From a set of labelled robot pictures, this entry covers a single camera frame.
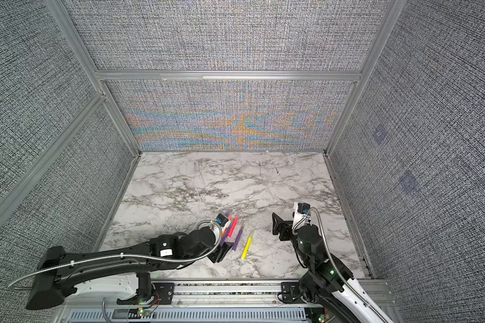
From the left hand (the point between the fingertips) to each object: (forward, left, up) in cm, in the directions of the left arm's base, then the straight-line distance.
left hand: (230, 236), depth 72 cm
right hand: (+7, -19, +4) cm, 21 cm away
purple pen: (+5, -3, -14) cm, 15 cm away
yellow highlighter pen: (+2, -7, -15) cm, 17 cm away
